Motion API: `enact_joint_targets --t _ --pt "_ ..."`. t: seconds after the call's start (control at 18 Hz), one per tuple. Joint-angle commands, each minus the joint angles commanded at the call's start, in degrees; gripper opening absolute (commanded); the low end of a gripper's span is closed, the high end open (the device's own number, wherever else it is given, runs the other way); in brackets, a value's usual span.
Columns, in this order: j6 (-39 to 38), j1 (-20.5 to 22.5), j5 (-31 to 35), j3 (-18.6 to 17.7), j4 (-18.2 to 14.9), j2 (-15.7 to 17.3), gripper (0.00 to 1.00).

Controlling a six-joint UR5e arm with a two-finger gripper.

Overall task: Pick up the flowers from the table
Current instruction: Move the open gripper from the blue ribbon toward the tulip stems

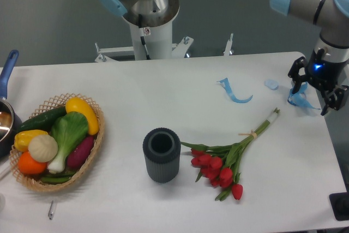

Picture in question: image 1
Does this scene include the blue ribbon bundle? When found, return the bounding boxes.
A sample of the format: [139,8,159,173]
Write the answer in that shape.
[287,82,320,110]

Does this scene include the yellow squash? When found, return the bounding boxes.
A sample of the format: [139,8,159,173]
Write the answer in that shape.
[65,97,99,135]

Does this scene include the green bok choy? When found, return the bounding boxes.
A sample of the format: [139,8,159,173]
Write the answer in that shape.
[47,111,88,174]

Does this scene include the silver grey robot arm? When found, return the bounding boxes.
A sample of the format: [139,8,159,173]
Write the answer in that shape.
[269,0,348,115]

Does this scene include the purple sweet potato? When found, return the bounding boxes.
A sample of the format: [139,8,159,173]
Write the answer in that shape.
[67,136,94,170]

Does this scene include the black box at edge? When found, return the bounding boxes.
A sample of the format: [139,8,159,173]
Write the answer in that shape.
[329,192,348,221]

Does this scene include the green cucumber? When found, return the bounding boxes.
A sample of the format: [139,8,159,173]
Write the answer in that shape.
[17,107,66,133]

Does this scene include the red tulip bouquet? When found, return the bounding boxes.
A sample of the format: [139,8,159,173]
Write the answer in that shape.
[181,108,280,201]

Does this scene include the dark grey ribbed vase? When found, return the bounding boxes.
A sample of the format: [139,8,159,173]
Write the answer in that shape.
[142,128,181,183]

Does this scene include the blue handled saucepan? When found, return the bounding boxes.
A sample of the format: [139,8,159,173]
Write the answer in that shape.
[1,50,22,157]

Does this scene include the small translucent blue cap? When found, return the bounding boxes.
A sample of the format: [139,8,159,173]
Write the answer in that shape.
[264,79,279,91]

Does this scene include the orange fruit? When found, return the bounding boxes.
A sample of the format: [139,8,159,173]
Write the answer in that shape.
[18,151,47,175]

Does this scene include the light blue ribbon strip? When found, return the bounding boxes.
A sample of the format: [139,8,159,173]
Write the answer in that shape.
[217,78,253,104]

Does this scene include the yellow bell pepper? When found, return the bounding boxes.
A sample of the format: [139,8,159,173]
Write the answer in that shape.
[14,129,48,152]

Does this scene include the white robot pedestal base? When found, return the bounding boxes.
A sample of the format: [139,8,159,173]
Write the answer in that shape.
[99,0,193,61]

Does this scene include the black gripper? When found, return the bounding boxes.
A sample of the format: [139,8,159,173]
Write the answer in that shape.
[288,49,348,116]

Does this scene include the green bean pods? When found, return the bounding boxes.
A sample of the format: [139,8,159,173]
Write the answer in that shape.
[40,172,75,184]

